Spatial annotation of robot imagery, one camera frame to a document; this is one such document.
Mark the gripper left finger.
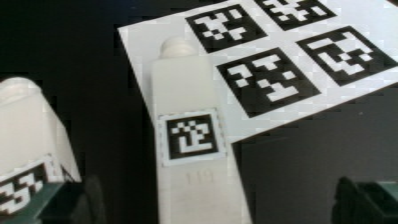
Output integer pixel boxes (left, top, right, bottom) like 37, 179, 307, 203
10, 176, 106, 224

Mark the white desk leg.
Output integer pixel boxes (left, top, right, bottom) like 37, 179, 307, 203
150, 37, 252, 224
0, 77, 81, 220

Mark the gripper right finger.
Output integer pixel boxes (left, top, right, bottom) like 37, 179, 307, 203
332, 177, 398, 224

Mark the fiducial marker sheet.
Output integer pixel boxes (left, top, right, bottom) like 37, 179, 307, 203
118, 0, 398, 141

